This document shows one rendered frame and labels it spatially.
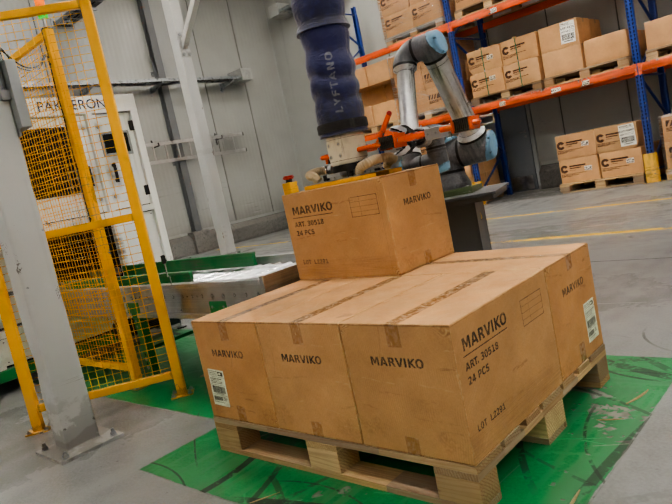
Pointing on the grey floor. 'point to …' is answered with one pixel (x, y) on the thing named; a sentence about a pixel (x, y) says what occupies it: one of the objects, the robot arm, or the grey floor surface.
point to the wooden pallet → (489, 492)
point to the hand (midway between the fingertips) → (395, 140)
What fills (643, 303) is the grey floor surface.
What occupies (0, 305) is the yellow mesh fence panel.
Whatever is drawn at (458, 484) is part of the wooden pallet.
